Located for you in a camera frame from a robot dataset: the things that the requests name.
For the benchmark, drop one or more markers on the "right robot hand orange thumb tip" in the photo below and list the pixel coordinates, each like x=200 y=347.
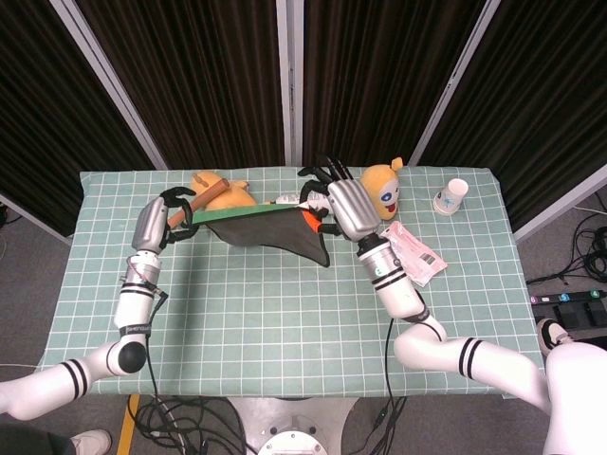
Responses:
x=353 y=208

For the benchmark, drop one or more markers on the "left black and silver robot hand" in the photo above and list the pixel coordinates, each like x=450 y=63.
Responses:
x=149 y=227

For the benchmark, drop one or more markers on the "green black cloth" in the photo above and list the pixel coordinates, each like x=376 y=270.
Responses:
x=270 y=232

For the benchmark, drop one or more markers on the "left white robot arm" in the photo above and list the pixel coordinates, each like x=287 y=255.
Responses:
x=133 y=308

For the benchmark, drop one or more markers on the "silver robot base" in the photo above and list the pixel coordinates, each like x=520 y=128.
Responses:
x=291 y=426

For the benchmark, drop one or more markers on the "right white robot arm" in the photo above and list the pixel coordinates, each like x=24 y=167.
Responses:
x=403 y=294

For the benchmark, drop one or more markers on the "yellow one-eyed plush toy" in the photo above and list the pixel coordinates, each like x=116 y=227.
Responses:
x=386 y=189

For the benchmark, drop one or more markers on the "white drink bottle yellow cap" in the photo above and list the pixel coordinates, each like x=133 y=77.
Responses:
x=288 y=199

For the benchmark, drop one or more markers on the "brown wooden stick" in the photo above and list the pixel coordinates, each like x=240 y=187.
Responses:
x=208 y=195

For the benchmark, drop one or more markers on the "pink and white plastic packet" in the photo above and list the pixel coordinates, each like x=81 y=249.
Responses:
x=422 y=258

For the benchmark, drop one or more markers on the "orange hamster plush toy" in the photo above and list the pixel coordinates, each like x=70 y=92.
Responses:
x=232 y=196

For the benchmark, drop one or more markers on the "white paper cup blue flower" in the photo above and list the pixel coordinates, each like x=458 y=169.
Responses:
x=449 y=199

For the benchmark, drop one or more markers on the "black pleated curtain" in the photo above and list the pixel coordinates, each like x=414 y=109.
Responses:
x=374 y=80
x=545 y=95
x=47 y=118
x=204 y=80

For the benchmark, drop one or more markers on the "green checked tablecloth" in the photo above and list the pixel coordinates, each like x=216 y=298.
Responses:
x=261 y=332

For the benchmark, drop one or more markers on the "yellow floor tape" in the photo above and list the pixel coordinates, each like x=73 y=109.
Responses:
x=128 y=426

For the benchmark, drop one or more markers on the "white shoe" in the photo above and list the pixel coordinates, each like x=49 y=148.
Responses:
x=92 y=442
x=552 y=334

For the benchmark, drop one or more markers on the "black pedal box coloured buttons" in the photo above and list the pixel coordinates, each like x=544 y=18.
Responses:
x=569 y=308

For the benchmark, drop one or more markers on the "dark trouser leg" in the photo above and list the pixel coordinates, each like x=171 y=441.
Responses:
x=33 y=441

